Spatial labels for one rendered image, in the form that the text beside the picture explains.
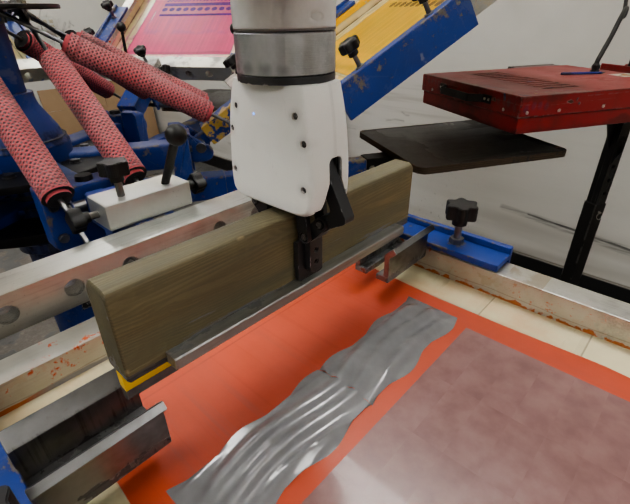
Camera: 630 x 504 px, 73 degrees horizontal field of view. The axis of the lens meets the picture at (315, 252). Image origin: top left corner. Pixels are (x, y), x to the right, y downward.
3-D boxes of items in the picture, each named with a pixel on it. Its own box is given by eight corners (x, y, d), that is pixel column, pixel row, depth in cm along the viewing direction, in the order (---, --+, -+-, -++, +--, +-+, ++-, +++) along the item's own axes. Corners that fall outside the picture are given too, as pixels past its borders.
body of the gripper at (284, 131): (204, 58, 33) (222, 195, 38) (298, 67, 27) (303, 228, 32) (276, 52, 38) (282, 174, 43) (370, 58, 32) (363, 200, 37)
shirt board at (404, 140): (475, 142, 153) (479, 119, 149) (563, 178, 119) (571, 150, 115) (63, 187, 119) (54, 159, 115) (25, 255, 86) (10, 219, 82)
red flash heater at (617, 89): (566, 94, 158) (575, 59, 153) (694, 121, 120) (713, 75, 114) (419, 107, 143) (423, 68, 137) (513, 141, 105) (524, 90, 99)
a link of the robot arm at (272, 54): (200, 31, 32) (205, 71, 33) (282, 33, 27) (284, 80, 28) (274, 28, 37) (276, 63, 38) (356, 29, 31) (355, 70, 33)
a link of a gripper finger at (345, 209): (299, 127, 33) (275, 175, 37) (363, 200, 31) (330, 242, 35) (309, 124, 34) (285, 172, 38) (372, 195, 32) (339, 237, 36)
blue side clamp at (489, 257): (503, 289, 61) (514, 246, 57) (489, 305, 58) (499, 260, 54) (341, 227, 79) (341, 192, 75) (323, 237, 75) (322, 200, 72)
